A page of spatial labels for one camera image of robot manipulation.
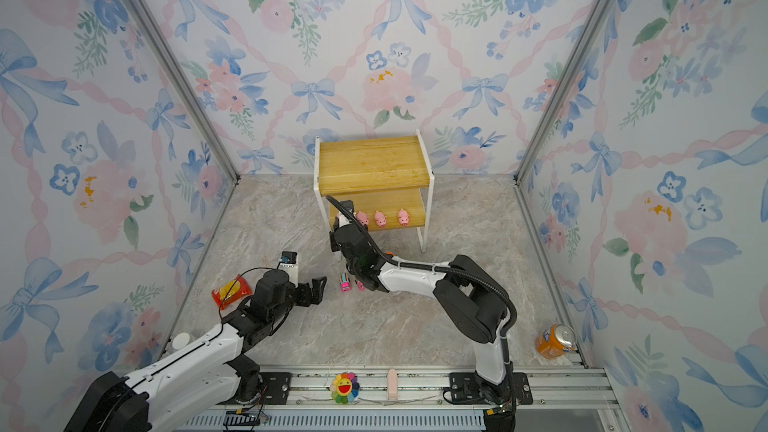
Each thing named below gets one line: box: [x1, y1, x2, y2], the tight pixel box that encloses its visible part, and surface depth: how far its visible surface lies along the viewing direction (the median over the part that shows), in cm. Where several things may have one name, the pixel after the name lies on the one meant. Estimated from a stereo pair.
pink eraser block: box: [388, 369, 398, 400], surface depth 75 cm
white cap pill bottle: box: [172, 332, 195, 350], surface depth 76 cm
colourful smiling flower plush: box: [330, 372, 360, 405], surface depth 75 cm
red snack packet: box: [211, 274, 253, 310], surface depth 90 cm
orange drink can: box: [535, 323, 578, 359], surface depth 74 cm
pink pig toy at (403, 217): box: [398, 208, 410, 226], surface depth 87 cm
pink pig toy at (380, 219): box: [375, 210, 387, 228], surface depth 87 cm
